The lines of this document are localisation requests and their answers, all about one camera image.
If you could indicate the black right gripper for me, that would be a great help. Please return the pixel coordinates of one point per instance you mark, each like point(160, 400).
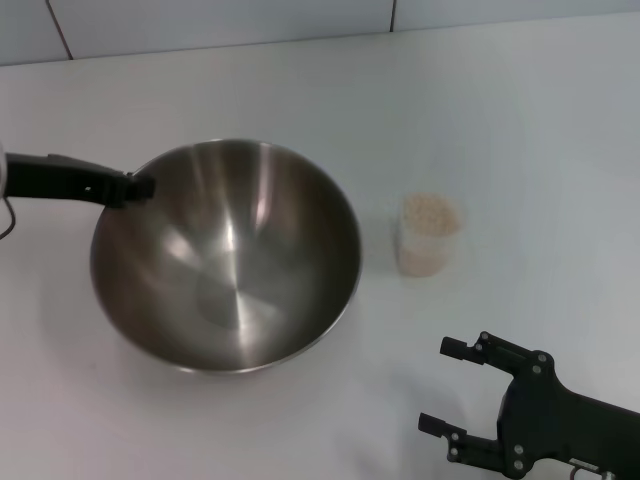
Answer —
point(555, 425)

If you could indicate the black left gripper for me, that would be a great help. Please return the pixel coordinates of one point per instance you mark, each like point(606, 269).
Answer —
point(55, 177)

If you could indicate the stainless steel mixing bowl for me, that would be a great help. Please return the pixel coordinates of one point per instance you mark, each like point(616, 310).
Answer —
point(235, 260)

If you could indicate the clear plastic measuring cup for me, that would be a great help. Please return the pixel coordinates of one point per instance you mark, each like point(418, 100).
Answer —
point(402, 250)

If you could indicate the clear plastic cup with grains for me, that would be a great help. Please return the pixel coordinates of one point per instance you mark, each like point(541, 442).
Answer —
point(430, 215)

